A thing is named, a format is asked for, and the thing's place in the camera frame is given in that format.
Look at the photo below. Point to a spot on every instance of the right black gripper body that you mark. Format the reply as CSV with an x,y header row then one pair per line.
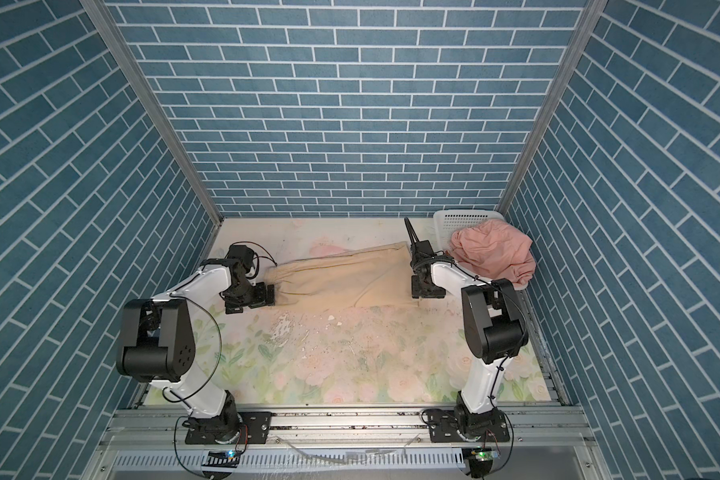
x,y
424,290

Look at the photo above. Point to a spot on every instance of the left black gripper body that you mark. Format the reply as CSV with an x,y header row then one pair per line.
x,y
249,295

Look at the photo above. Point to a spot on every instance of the white plastic basket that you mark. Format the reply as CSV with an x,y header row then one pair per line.
x,y
446,222

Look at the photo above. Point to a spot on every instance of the beige shorts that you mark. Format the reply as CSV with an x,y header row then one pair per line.
x,y
373,277

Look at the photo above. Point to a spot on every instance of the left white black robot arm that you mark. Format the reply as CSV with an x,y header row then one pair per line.
x,y
156,344

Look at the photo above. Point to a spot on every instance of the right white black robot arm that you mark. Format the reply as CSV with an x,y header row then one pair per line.
x,y
494,329

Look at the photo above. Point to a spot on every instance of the pink shorts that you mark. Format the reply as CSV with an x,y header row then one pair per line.
x,y
495,250

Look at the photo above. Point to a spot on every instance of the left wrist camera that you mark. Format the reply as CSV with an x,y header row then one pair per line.
x,y
244,259

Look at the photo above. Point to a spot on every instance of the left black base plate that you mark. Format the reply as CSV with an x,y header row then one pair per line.
x,y
242,428

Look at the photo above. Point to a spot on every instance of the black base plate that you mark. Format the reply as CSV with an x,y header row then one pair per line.
x,y
242,428
449,426

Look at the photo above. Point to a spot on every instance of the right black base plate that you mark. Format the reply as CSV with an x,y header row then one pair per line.
x,y
449,426

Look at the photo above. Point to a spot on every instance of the aluminium front rail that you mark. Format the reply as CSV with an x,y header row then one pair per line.
x,y
532,441

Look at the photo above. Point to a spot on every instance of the right aluminium corner post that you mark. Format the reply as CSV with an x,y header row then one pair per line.
x,y
569,61

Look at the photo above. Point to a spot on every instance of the aluminium corner post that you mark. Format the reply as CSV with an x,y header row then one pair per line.
x,y
105,25
569,61

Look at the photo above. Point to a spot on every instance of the left aluminium corner post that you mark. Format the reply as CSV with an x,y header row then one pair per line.
x,y
105,25

